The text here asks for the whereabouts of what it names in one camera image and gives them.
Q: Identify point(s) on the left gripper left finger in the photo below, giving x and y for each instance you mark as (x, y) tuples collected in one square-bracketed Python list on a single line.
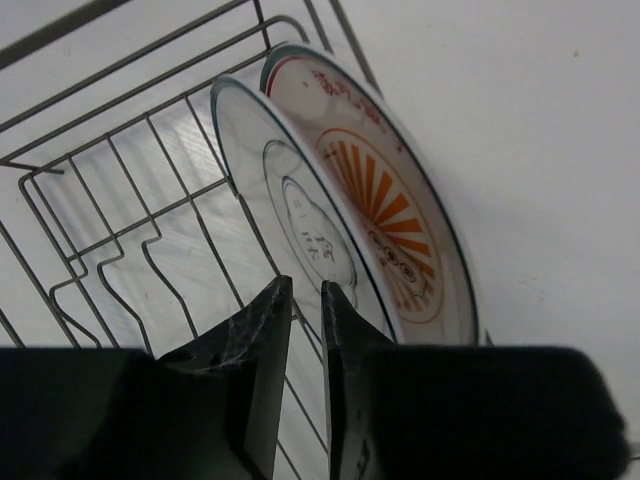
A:
[(209, 409)]

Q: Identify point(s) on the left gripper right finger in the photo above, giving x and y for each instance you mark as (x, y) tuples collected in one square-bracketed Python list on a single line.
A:
[(462, 412)]

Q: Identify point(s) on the grey wire dish rack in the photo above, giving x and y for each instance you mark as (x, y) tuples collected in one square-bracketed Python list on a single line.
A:
[(158, 249)]

